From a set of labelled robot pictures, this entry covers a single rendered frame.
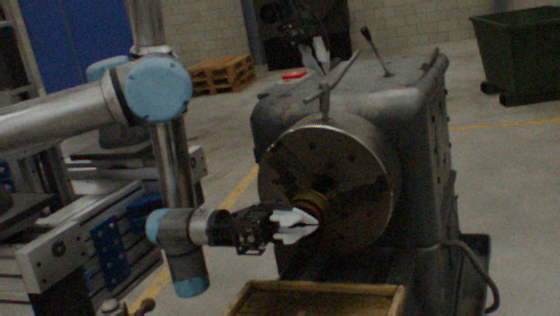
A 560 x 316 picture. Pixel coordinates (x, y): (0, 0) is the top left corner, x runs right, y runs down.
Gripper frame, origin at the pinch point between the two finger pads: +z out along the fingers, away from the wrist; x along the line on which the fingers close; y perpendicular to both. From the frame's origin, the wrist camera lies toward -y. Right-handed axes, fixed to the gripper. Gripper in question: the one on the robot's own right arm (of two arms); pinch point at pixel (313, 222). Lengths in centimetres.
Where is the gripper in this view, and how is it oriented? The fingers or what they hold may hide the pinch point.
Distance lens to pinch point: 107.9
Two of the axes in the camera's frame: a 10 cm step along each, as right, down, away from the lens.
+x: -1.4, -9.4, -3.1
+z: 9.4, -0.3, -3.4
